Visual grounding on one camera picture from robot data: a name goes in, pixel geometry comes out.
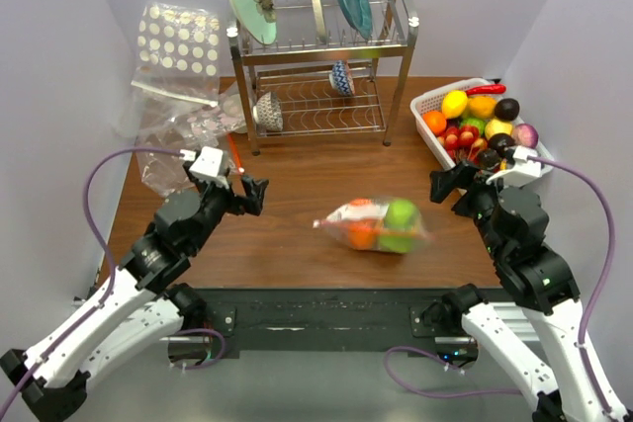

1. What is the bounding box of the orange fruit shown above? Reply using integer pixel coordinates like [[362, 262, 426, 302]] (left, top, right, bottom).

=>
[[468, 96, 497, 120], [348, 198, 376, 209], [347, 222, 377, 251]]

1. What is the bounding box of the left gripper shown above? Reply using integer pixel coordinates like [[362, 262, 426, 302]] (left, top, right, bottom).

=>
[[185, 163, 267, 253]]

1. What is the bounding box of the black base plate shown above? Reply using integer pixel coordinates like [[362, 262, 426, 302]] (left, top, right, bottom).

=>
[[198, 289, 479, 366]]

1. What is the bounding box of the blue patterned bowl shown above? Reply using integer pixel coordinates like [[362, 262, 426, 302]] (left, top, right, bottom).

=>
[[329, 60, 355, 97]]

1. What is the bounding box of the purple onion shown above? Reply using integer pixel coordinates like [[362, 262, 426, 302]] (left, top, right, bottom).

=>
[[511, 123, 539, 149]]

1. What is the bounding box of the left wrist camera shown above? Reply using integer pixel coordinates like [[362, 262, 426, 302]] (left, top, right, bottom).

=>
[[179, 146, 230, 189]]

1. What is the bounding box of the pale yellow pear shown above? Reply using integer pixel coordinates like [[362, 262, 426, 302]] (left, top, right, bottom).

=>
[[484, 118, 513, 140]]

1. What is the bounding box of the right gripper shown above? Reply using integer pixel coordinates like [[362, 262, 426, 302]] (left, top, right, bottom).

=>
[[428, 157, 506, 258]]

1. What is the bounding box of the light green pepper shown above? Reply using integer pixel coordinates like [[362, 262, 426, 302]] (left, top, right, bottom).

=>
[[378, 234, 417, 254]]

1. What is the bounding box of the white food tray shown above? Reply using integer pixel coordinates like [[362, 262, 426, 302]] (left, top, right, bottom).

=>
[[408, 76, 555, 196]]

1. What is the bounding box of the small orange tangerine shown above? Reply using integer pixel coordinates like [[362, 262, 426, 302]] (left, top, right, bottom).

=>
[[422, 110, 447, 136]]

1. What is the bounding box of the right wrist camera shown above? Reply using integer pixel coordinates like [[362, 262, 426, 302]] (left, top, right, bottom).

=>
[[486, 145, 542, 188]]

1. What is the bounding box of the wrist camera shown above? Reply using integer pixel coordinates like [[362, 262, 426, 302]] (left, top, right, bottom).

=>
[[179, 146, 230, 189], [486, 145, 542, 188]]

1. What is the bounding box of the polka dot plastic bag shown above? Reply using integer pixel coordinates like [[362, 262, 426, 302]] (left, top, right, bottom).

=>
[[132, 1, 221, 108]]

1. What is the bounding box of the red chili pepper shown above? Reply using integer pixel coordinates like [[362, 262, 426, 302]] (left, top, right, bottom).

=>
[[465, 83, 506, 96]]

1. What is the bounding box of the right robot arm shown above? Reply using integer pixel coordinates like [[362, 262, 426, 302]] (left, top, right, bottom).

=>
[[421, 161, 632, 421]]

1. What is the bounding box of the dark mangosteen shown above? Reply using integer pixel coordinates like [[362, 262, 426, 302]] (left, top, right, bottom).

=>
[[488, 132, 516, 158], [494, 98, 520, 122]]

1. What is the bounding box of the clear crumpled plastic bag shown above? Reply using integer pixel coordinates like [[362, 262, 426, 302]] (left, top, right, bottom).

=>
[[116, 83, 248, 199]]

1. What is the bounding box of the green apple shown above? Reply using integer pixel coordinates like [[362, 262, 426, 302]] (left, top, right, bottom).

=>
[[384, 199, 421, 230]]

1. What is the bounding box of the metal dish rack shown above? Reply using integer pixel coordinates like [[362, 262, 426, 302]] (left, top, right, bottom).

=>
[[226, 0, 419, 155]]

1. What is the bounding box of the grey patterned bowl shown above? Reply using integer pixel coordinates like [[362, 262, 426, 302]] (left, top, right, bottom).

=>
[[252, 92, 283, 132]]

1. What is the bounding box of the orange zip top bag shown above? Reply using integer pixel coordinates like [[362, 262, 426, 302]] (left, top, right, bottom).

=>
[[313, 197, 431, 253]]

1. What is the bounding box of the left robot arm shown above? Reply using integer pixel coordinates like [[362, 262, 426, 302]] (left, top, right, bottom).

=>
[[1, 175, 268, 421]]

